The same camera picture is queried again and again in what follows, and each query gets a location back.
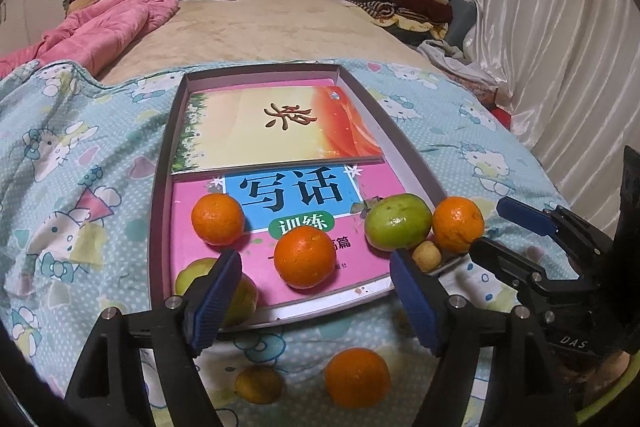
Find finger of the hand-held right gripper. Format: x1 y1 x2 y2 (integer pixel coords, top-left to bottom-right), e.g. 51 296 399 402
470 237 551 310
496 196 615 259

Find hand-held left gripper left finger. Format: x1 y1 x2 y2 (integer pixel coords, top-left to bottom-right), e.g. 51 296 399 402
65 248 243 427

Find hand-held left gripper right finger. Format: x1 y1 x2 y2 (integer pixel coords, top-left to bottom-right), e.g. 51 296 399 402
389 249 568 427

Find large green jujube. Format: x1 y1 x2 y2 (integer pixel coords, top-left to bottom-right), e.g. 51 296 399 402
175 257 259 328

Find small brown longan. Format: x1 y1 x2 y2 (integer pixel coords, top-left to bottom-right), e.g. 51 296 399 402
412 241 443 272
235 366 284 400

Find orange mandarin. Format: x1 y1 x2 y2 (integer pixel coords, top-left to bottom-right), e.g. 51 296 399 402
273 226 338 290
324 348 392 409
431 196 485 255
192 193 246 247

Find small green jujube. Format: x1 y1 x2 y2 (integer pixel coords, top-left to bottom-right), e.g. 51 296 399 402
365 193 433 252

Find shallow grey cardboard box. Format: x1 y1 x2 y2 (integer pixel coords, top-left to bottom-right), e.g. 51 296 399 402
148 63 471 333

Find red floral cloth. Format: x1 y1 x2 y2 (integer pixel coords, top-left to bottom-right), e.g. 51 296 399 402
470 82 516 132

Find pink and blue book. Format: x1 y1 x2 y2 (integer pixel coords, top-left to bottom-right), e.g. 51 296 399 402
170 162 401 308

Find crumpled white cloth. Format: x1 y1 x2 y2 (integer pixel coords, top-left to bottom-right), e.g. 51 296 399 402
417 39 506 88

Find cream and orange book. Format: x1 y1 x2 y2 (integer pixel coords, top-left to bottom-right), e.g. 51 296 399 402
171 84 385 175

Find blue cartoon cat blanket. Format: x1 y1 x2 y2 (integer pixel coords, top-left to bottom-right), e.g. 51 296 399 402
0 59 586 427

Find white satin curtain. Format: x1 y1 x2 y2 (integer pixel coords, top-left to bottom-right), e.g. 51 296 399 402
460 0 640 208

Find grey-blue cushion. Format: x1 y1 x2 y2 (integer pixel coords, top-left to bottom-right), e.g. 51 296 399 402
444 0 476 52

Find beige bed sheet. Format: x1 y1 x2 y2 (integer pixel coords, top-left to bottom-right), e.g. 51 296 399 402
95 0 441 88

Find pink quilt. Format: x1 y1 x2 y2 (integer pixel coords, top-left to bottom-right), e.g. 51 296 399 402
0 0 181 80

